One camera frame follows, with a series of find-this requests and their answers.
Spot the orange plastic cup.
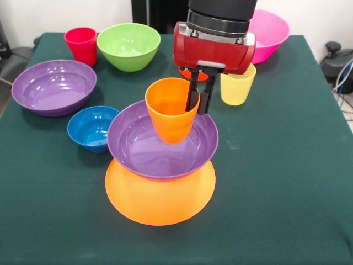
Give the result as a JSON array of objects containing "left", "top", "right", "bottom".
[{"left": 145, "top": 77, "right": 201, "bottom": 145}]

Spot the red plastic cup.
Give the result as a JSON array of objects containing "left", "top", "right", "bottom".
[{"left": 64, "top": 26, "right": 98, "bottom": 67}]

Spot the green plastic bowl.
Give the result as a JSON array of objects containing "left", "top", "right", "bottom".
[{"left": 96, "top": 23, "right": 162, "bottom": 73}]

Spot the purple plastic bowl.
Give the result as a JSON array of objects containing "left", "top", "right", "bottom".
[
  {"left": 106, "top": 99, "right": 220, "bottom": 179},
  {"left": 10, "top": 59, "right": 98, "bottom": 118}
]

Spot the floor cable bundle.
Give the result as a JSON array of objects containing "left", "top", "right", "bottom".
[{"left": 332, "top": 59, "right": 353, "bottom": 111}]

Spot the large pink plastic bowl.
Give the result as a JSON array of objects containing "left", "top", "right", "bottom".
[{"left": 248, "top": 9, "right": 291, "bottom": 65}]

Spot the blue plastic bowl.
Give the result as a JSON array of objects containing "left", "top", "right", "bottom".
[{"left": 67, "top": 105, "right": 121, "bottom": 154}]

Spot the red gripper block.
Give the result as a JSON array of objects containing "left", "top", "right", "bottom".
[{"left": 173, "top": 21, "right": 256, "bottom": 116}]

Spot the black floor stand base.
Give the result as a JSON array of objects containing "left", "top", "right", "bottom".
[
  {"left": 319, "top": 41, "right": 353, "bottom": 81},
  {"left": 0, "top": 45, "right": 36, "bottom": 83}
]

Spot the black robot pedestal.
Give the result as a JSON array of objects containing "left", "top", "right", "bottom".
[{"left": 132, "top": 0, "right": 220, "bottom": 35}]

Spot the large yellow-orange plastic bowl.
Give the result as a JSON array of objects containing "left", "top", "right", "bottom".
[{"left": 105, "top": 158, "right": 217, "bottom": 227}]

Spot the red-orange plastic bowl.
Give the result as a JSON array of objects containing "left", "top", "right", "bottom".
[{"left": 179, "top": 67, "right": 210, "bottom": 82}]

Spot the dark green table cloth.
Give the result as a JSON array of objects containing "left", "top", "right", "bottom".
[{"left": 0, "top": 32, "right": 353, "bottom": 265}]

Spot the yellow plastic cup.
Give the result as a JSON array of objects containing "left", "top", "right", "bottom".
[{"left": 220, "top": 63, "right": 257, "bottom": 106}]

